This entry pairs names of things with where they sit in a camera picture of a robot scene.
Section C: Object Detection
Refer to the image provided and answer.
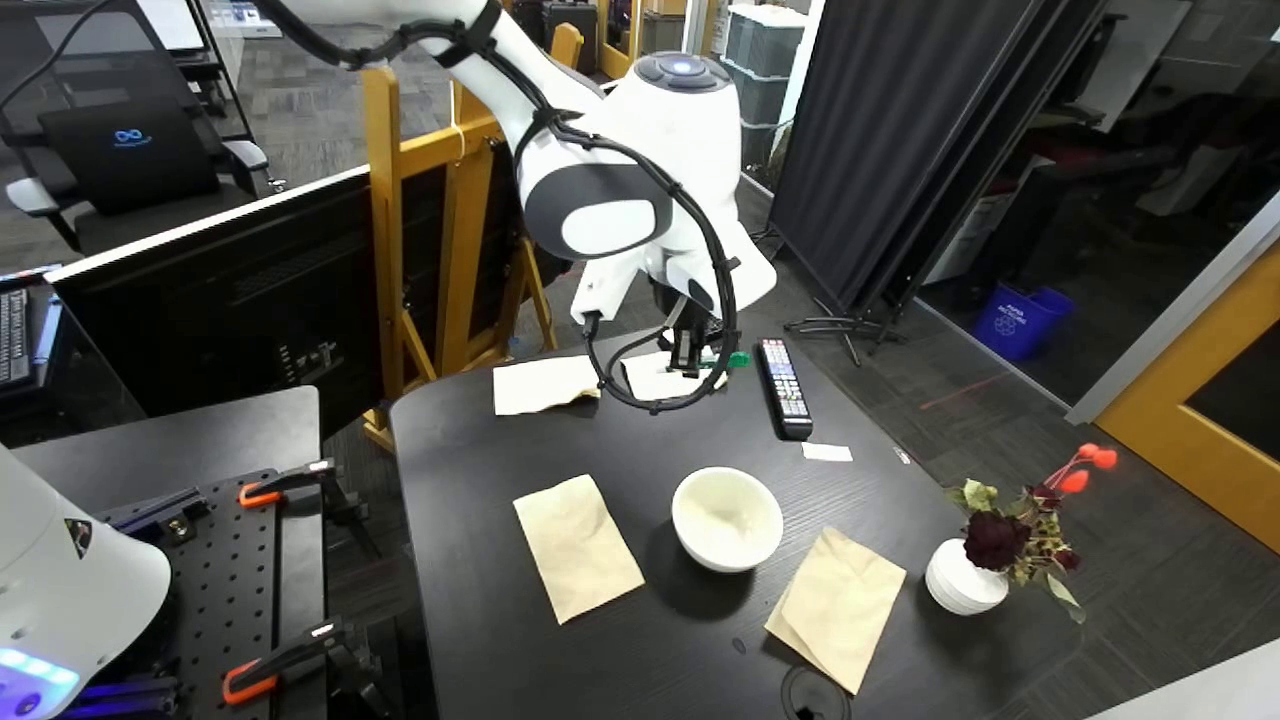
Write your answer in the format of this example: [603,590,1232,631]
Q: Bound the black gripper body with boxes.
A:
[660,282,726,346]

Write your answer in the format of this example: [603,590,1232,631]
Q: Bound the white ceramic bowl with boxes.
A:
[668,463,788,581]

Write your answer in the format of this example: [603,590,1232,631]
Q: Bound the long black remote control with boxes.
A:
[755,337,815,445]

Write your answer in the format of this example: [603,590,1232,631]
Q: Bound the white paper sheet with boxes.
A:
[488,354,603,425]

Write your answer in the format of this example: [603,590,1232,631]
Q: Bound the tan cloth napkin left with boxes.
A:
[510,474,647,630]

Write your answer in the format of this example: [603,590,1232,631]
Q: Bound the tan cloth napkin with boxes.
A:
[762,523,911,699]
[510,474,647,630]

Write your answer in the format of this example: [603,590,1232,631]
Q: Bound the wooden chair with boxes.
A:
[359,18,631,448]

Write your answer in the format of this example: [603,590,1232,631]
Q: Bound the grey stacked storage bins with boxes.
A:
[718,0,814,141]

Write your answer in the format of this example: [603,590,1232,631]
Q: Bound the black curtain divider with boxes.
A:
[766,0,1113,321]

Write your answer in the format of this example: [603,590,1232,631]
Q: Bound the tan cloth napkin right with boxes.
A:
[762,523,911,699]

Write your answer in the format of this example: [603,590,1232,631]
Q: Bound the blue plastic bin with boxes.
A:
[967,282,1080,363]

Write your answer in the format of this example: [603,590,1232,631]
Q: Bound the small white round vase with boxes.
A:
[926,537,1014,620]

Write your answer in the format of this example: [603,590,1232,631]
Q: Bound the dried flower bouquet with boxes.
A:
[947,440,1126,630]

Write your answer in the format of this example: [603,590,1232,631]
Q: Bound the black monitor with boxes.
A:
[47,166,408,431]

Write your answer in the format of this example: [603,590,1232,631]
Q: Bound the black perforated mounting table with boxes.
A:
[10,383,404,720]

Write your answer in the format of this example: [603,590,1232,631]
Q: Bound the orange wooden door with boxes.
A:
[1096,246,1280,562]

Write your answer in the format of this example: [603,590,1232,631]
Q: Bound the orange handled black clamp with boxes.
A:
[216,620,367,712]
[235,457,342,516]

